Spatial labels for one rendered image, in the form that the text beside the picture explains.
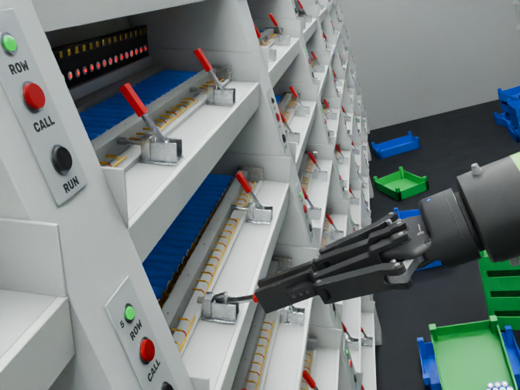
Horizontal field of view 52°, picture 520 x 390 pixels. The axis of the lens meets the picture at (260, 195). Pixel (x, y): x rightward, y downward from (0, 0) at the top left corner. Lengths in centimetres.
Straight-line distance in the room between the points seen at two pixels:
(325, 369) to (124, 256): 80
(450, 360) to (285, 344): 99
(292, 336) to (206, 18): 57
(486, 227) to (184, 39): 66
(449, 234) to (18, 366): 38
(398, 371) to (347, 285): 144
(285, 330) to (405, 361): 110
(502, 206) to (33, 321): 40
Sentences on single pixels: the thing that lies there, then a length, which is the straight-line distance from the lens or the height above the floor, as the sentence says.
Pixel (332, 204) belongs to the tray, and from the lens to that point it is 181.
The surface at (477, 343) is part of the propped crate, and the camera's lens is 186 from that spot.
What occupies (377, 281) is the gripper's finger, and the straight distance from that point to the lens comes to 54.
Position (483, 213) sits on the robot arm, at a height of 103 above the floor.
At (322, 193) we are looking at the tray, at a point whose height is 74.
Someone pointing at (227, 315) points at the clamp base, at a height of 95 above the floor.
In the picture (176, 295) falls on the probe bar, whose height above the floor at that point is 98.
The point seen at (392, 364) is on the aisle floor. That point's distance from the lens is 200.
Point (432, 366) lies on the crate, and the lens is 196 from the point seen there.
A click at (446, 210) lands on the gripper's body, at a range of 54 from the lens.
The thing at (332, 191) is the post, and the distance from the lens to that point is 179.
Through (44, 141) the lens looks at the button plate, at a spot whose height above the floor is 122.
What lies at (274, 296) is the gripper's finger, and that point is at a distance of 61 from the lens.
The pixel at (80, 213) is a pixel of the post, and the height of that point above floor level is 117.
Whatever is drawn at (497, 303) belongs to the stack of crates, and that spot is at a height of 11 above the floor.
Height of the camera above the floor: 126
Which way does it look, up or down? 19 degrees down
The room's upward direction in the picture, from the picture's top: 18 degrees counter-clockwise
